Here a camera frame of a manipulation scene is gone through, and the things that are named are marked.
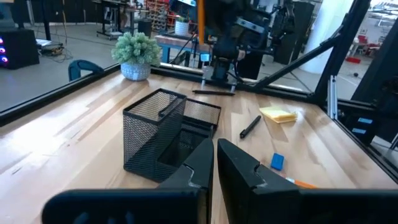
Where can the orange wooden pencil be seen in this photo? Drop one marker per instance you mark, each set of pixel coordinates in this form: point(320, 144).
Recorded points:
point(303, 184)

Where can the black tray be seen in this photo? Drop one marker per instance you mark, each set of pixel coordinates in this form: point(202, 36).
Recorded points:
point(250, 127)

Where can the black aluminium table frame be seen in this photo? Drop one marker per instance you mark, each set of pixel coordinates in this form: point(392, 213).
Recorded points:
point(46, 100)

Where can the shelf with red bins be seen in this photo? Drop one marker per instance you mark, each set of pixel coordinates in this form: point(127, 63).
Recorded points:
point(158, 15)

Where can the green faux plant white pot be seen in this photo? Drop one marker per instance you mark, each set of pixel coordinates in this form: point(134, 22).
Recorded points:
point(136, 53)

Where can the white round column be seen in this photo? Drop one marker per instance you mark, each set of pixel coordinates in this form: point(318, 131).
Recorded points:
point(326, 31)

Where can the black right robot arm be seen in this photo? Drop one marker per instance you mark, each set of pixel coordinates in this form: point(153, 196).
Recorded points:
point(224, 46)

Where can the black computer tower coloured lights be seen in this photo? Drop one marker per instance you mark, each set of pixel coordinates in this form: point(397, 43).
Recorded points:
point(21, 46)

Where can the small plant white pot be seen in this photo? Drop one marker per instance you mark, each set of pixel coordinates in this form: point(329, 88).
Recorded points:
point(182, 28)

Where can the blue eraser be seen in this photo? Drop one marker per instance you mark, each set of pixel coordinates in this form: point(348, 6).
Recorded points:
point(277, 161)

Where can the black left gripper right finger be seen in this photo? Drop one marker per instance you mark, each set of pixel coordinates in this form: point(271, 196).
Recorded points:
point(280, 208)

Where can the wooden workbench blue legs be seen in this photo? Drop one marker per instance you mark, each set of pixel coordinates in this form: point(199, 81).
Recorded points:
point(174, 41)

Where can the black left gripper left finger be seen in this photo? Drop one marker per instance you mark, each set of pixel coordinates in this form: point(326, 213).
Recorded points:
point(140, 208)

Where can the yellow sticky note pad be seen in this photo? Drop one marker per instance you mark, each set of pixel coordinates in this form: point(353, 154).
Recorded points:
point(278, 114)

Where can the orange pole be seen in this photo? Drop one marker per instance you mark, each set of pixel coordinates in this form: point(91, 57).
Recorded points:
point(201, 21)

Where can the black mesh desk organizer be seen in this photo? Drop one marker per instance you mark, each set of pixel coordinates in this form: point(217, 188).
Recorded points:
point(146, 137)

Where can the thin black pen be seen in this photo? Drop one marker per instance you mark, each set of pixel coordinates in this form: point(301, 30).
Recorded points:
point(214, 92)

